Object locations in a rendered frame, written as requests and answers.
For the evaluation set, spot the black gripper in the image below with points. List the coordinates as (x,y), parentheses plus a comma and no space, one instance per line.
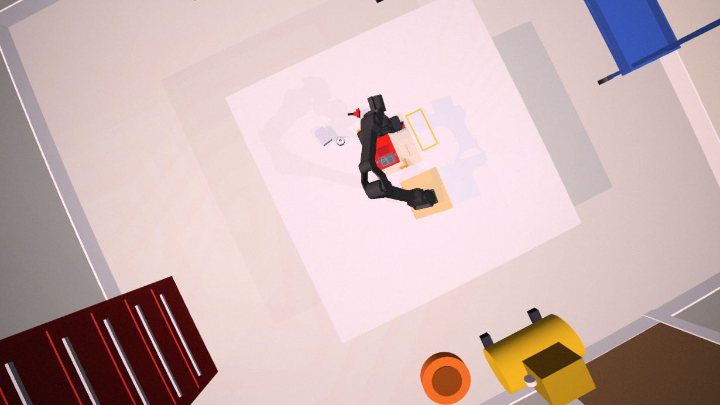
(395,125)

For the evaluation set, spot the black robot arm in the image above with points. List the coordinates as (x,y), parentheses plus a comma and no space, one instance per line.
(373,122)

